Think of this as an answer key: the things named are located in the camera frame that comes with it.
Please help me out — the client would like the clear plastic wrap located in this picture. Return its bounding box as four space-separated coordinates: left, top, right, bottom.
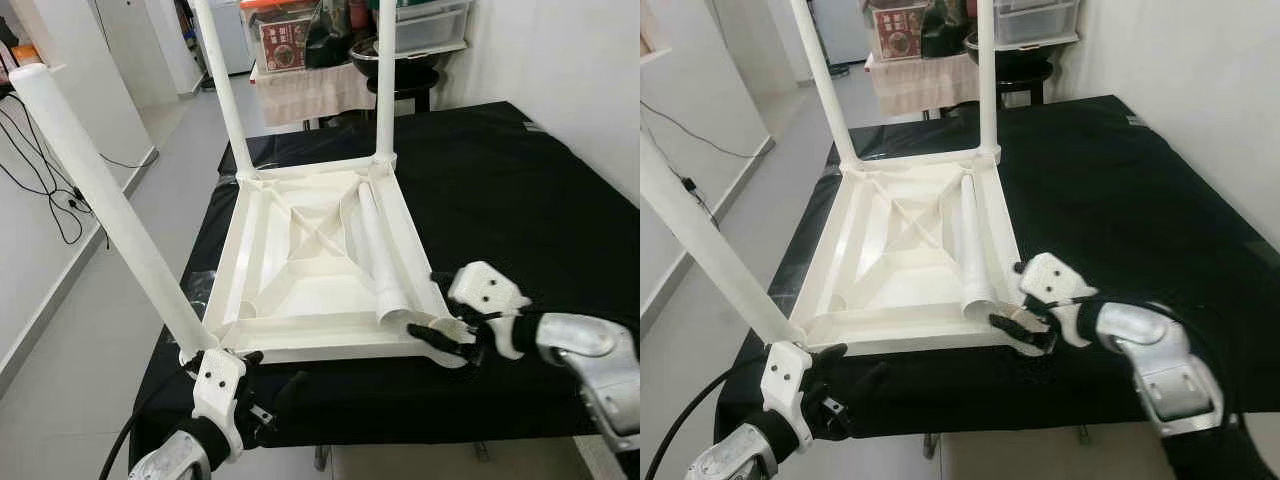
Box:
780 240 813 311
183 268 216 306

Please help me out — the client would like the black table cloth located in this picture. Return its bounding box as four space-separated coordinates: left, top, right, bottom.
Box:
128 100 641 466
715 95 1280 441

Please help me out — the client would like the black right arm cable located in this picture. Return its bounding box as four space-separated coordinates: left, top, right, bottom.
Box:
1040 290 1246 431

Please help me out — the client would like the black plastic bag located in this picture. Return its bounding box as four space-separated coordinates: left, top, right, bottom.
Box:
920 0 971 59
305 0 357 69

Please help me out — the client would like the red printed box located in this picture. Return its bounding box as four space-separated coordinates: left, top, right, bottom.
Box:
872 5 926 61
258 15 311 73

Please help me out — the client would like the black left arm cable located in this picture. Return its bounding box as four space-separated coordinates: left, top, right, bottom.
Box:
648 365 766 480
95 365 196 480

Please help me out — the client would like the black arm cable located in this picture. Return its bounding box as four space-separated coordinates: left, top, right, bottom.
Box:
95 365 196 480
648 365 766 480
1040 290 1246 431

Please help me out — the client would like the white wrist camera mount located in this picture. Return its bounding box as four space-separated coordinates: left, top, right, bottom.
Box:
447 262 536 361
760 342 813 441
1018 252 1101 349
190 348 248 451

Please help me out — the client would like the black bowl with steel rim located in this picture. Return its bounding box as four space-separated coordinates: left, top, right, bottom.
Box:
965 30 1056 71
350 38 441 81

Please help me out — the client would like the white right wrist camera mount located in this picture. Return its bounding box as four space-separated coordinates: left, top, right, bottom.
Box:
1018 252 1101 349
447 262 536 361

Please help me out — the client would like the clear bin with orange lid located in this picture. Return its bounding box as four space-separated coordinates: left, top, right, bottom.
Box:
240 0 321 21

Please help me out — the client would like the white plastic table top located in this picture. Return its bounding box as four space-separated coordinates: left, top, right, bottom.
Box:
180 155 476 366
775 148 1056 359

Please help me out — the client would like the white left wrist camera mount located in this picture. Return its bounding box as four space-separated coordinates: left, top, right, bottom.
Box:
190 348 248 451
760 342 813 441

